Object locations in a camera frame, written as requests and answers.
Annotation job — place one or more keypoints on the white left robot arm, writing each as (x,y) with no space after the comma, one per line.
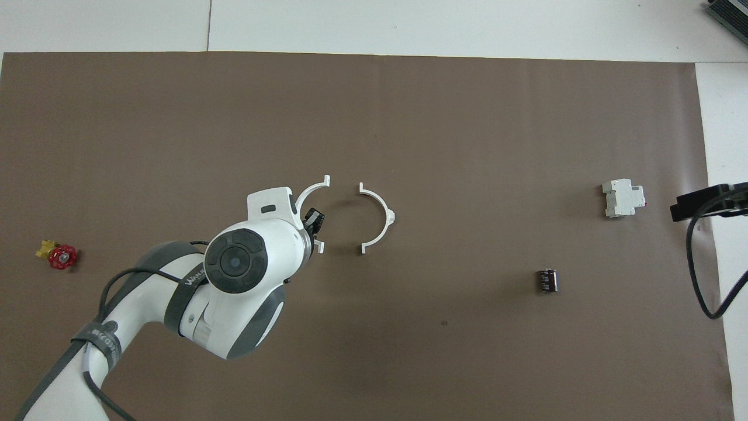
(234,263)

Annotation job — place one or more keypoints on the white circuit breaker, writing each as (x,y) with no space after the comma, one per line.
(620,199)

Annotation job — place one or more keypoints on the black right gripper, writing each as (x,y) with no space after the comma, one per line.
(733,199)

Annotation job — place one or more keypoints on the grey ridged device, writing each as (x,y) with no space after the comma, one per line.
(730,14)

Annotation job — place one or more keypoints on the white half pipe clamp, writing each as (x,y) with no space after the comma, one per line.
(385,216)
(301,202)

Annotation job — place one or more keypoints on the brown table mat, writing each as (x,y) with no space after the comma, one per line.
(467,117)

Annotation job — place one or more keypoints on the black cylindrical capacitor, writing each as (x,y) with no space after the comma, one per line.
(547,280)

